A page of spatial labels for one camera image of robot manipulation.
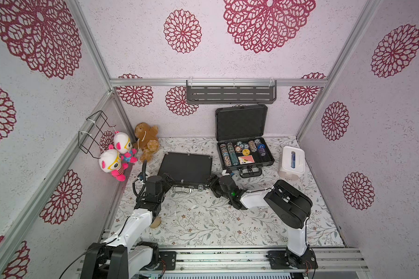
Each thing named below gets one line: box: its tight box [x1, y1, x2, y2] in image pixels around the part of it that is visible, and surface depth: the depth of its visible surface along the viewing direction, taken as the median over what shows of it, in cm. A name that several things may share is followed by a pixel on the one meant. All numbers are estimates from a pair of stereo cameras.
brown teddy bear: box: [134, 122, 161, 163], surface depth 112 cm
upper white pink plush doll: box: [107, 130, 138, 164], surface depth 97 cm
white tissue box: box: [278, 145, 305, 181], surface depth 100 cm
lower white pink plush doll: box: [98, 144, 129, 182], surface depth 87 cm
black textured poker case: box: [157, 152, 213, 195], surface depth 102 cm
